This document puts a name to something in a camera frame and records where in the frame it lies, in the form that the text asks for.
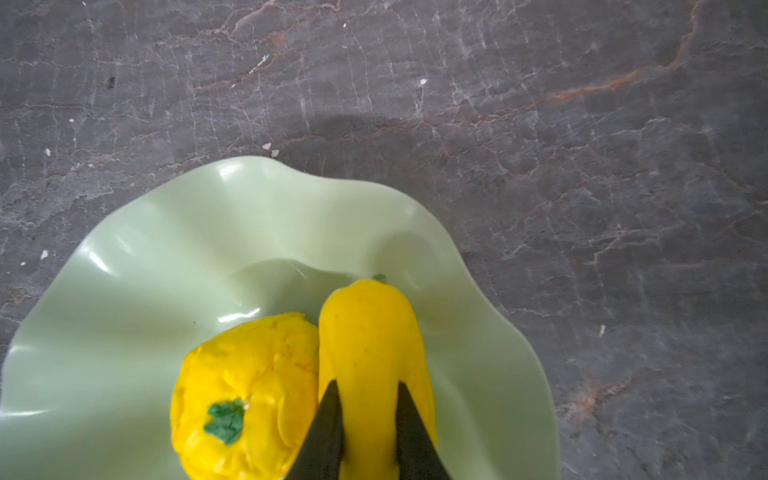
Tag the yellow fake long fruit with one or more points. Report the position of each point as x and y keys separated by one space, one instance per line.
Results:
x=369 y=344

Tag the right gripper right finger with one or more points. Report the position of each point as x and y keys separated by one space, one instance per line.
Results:
x=416 y=455

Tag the light green wavy bowl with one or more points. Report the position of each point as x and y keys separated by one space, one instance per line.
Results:
x=88 y=377

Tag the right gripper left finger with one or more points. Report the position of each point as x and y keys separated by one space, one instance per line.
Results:
x=320 y=455

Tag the yellow fake round fruit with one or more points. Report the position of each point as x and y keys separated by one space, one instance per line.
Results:
x=244 y=400

